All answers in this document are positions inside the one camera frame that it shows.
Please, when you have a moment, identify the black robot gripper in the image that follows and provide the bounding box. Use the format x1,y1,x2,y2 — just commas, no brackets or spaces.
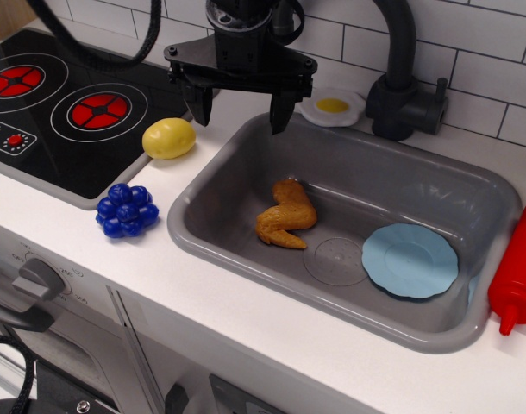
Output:
164,20,317,135

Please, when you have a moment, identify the blue toy blueberries cluster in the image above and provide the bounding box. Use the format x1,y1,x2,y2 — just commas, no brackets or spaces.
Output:
96,183,160,239

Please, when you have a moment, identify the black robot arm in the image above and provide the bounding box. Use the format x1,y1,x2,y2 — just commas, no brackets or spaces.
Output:
165,1,317,134

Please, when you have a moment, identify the grey plastic sink basin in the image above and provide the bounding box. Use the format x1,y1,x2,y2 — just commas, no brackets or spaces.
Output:
167,115,522,354

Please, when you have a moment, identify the light blue toy plate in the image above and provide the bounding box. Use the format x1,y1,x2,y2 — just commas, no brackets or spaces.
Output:
361,223,459,299

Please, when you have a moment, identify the yellow toy potato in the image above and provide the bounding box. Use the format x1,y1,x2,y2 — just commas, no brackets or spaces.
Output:
141,118,197,160

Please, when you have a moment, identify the toy fried egg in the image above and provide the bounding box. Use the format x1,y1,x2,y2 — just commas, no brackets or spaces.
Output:
299,88,366,128

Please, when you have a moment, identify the toy fried chicken wing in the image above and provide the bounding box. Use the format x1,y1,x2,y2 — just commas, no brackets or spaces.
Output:
255,179,317,249

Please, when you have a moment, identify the dark grey toy faucet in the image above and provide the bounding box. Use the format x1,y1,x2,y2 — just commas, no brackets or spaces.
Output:
366,0,448,141

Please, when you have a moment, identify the black toy stove top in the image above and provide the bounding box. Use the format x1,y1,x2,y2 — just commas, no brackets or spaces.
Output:
0,28,190,210

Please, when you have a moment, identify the grey oven knob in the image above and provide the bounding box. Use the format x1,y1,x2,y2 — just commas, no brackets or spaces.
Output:
12,258,66,301

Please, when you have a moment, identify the toy oven door front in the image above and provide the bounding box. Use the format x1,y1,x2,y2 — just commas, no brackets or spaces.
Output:
0,253,158,413

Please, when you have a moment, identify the red ketchup squeeze bottle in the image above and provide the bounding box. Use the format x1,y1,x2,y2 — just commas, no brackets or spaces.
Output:
488,207,526,336

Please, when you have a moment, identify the black braided cable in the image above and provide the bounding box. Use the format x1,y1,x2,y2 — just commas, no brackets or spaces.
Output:
26,0,163,74

